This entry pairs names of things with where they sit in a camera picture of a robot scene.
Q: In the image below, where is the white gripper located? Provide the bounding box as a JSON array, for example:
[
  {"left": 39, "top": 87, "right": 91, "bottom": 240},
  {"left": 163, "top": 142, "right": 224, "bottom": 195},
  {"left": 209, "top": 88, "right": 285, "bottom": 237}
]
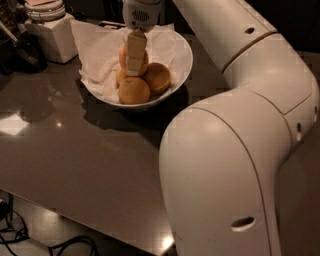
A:
[{"left": 122, "top": 0, "right": 161, "bottom": 76}]

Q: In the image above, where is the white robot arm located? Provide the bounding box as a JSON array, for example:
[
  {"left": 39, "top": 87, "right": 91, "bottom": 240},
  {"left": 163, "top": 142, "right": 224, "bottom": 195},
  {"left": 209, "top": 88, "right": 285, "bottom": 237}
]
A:
[{"left": 159, "top": 0, "right": 319, "bottom": 256}]

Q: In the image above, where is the hidden back orange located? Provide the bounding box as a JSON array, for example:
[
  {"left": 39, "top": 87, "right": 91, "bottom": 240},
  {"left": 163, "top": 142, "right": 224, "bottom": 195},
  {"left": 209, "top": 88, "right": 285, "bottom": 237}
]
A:
[{"left": 116, "top": 68, "right": 127, "bottom": 85}]

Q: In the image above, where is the small box behind bowl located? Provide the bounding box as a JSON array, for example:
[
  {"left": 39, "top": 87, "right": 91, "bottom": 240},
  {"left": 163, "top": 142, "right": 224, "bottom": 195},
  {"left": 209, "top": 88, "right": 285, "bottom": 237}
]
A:
[{"left": 98, "top": 20, "right": 125, "bottom": 30}]

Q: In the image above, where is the white ceramic bowl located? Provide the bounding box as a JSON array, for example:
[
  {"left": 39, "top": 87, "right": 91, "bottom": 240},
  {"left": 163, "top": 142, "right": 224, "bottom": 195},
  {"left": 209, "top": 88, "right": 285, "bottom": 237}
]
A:
[{"left": 80, "top": 23, "right": 195, "bottom": 111}]

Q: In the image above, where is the white paper napkin liner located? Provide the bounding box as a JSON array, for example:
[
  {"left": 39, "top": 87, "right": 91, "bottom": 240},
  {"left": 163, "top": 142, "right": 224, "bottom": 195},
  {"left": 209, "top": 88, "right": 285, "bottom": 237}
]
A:
[{"left": 71, "top": 21, "right": 176, "bottom": 104}]

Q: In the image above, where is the white ceramic jar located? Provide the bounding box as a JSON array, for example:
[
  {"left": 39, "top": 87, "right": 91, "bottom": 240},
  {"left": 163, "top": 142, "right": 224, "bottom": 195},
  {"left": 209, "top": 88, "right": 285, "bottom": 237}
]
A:
[{"left": 24, "top": 0, "right": 77, "bottom": 64}]

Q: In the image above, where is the dark pan with handle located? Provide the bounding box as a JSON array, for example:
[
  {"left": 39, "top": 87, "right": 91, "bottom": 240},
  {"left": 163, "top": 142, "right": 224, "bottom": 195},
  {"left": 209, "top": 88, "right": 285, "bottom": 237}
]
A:
[{"left": 0, "top": 22, "right": 47, "bottom": 73}]

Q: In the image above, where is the black floor cable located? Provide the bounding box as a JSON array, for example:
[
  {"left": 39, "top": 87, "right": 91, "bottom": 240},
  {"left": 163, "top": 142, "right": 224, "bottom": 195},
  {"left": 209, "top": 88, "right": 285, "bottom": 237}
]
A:
[{"left": 0, "top": 194, "right": 100, "bottom": 256}]

